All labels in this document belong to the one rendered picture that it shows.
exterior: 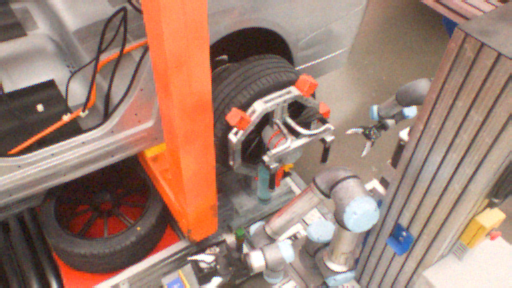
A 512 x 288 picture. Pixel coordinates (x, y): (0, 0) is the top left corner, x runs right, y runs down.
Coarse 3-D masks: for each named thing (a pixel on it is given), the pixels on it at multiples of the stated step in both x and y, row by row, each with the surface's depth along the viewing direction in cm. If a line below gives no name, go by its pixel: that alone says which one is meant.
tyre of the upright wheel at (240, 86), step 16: (240, 64) 239; (256, 64) 238; (272, 64) 240; (288, 64) 251; (224, 80) 237; (240, 80) 233; (256, 80) 232; (272, 80) 231; (288, 80) 236; (224, 96) 233; (240, 96) 229; (256, 96) 230; (224, 112) 231; (224, 128) 233; (224, 144) 241; (224, 160) 251
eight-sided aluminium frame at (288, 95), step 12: (276, 96) 232; (288, 96) 232; (300, 96) 236; (252, 108) 229; (264, 108) 226; (252, 120) 227; (240, 132) 230; (228, 144) 239; (240, 144) 234; (228, 156) 246; (240, 156) 242; (240, 168) 249; (252, 168) 264
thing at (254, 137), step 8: (264, 96) 235; (288, 104) 274; (296, 104) 258; (304, 104) 259; (288, 112) 275; (296, 112) 269; (264, 120) 286; (256, 128) 252; (288, 128) 275; (248, 136) 253; (256, 136) 258; (248, 144) 277; (256, 144) 278; (264, 144) 268; (248, 152) 263; (256, 152) 273; (264, 152) 272; (248, 160) 265; (256, 160) 269
